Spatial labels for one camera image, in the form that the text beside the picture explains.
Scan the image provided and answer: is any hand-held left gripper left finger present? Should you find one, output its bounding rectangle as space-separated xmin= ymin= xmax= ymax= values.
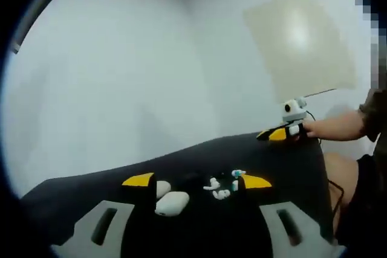
xmin=50 ymin=172 xmax=158 ymax=258

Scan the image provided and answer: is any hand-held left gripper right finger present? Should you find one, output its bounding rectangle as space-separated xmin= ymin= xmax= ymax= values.
xmin=237 ymin=174 xmax=345 ymax=258

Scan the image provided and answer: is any white oval charging case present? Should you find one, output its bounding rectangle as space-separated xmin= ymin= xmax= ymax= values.
xmin=155 ymin=181 xmax=171 ymax=198

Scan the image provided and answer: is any white rounded charging case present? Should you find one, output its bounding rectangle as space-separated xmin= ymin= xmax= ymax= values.
xmin=154 ymin=190 xmax=190 ymax=217

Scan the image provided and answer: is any person's right hand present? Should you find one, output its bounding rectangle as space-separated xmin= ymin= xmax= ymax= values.
xmin=303 ymin=120 xmax=322 ymax=138

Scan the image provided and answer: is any person's right leg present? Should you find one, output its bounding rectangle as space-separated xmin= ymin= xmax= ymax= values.
xmin=323 ymin=152 xmax=359 ymax=234

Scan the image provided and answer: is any person's olive shirt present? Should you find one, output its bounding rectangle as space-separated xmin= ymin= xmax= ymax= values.
xmin=358 ymin=88 xmax=387 ymax=143

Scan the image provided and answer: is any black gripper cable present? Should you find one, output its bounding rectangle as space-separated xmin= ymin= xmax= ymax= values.
xmin=305 ymin=109 xmax=345 ymax=237

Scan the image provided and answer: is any beige wall panel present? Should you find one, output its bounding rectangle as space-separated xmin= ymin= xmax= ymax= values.
xmin=243 ymin=0 xmax=359 ymax=103

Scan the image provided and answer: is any dark wall trim strip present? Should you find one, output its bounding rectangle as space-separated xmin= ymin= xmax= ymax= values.
xmin=11 ymin=0 xmax=71 ymax=55

